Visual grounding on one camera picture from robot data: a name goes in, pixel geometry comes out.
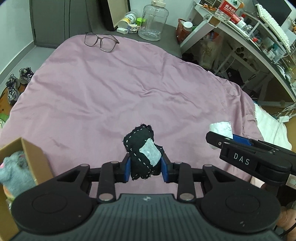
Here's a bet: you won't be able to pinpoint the white towel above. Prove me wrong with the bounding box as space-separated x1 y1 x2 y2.
209 121 233 138

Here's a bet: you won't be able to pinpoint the black stitched fabric pouch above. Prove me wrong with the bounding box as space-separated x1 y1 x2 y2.
123 124 164 180

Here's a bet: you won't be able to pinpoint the grey fluffy plush toy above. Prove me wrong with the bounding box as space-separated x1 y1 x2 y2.
1 151 36 198

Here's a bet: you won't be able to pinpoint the hamburger plush toy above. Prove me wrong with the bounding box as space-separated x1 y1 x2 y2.
3 185 15 201

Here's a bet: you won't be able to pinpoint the person's right hand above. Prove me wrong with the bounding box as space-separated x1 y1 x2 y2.
250 177 295 240

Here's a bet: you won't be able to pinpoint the white blanket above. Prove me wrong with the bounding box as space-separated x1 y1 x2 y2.
254 103 292 151

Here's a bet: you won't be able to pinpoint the pink bed sheet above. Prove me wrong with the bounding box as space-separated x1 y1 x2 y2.
1 35 262 181

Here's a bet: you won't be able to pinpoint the translucent printed shopping bag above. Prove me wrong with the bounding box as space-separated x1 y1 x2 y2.
199 31 223 69

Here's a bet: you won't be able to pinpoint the white computer keyboard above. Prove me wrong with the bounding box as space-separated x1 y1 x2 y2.
255 3 291 53

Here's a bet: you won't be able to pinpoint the white desk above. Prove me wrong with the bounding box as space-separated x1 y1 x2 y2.
180 2 296 103

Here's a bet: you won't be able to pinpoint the brown cardboard box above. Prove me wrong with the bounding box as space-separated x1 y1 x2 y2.
1 138 53 240

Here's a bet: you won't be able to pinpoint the grey sneaker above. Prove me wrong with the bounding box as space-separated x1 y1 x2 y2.
6 74 21 105
19 67 34 85

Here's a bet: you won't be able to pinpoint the red label water bottle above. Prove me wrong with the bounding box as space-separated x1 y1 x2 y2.
215 0 246 29

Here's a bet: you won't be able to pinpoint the white small charger box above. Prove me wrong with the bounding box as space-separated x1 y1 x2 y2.
116 28 128 35

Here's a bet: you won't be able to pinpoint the large clear water jug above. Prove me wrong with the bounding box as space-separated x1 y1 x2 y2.
137 1 169 41

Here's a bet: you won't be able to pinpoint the white yellow supplement bottle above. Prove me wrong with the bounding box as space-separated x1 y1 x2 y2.
117 11 138 29

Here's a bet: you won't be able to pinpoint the purple frame eyeglasses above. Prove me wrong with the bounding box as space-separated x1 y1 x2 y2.
84 32 119 53

